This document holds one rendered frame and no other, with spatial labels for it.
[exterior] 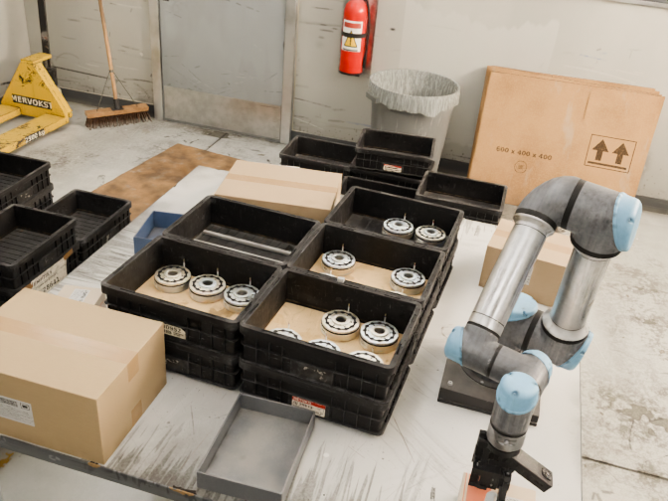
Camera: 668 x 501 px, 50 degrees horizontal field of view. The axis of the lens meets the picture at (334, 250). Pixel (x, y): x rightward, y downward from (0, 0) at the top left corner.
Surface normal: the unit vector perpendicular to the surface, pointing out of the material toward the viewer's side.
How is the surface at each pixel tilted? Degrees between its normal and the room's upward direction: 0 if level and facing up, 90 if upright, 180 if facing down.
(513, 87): 81
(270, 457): 0
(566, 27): 90
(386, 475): 0
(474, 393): 4
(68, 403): 90
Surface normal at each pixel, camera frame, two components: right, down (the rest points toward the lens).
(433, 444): 0.08, -0.86
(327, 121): -0.28, 0.47
